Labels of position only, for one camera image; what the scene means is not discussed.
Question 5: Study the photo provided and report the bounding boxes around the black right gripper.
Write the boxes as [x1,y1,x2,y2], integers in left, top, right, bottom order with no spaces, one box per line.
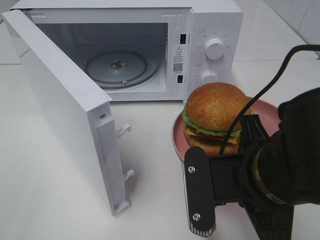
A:
[237,114,294,240]

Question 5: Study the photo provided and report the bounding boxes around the white microwave door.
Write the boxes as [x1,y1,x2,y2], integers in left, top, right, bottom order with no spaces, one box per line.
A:
[3,10,135,215]

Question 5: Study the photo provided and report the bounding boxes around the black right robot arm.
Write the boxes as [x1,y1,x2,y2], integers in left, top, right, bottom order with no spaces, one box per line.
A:
[239,88,320,240]

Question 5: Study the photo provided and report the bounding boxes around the lower white timer knob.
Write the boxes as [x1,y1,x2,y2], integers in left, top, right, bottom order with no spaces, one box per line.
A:
[200,70,219,85]

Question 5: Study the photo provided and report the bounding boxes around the upper white power knob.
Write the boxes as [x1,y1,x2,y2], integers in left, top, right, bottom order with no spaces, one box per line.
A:
[204,37,225,60]

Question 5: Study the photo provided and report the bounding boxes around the white warning label sticker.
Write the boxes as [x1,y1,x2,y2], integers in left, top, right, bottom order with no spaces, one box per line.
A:
[172,44,186,73]

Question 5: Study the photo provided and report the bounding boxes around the glass microwave turntable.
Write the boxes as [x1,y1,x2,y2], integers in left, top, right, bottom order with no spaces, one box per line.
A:
[85,50,161,90]

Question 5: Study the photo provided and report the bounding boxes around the white microwave oven body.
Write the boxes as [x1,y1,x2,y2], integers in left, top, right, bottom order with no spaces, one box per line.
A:
[8,0,243,101]

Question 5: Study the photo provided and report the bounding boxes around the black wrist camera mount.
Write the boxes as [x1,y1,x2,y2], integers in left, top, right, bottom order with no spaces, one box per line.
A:
[184,147,248,238]

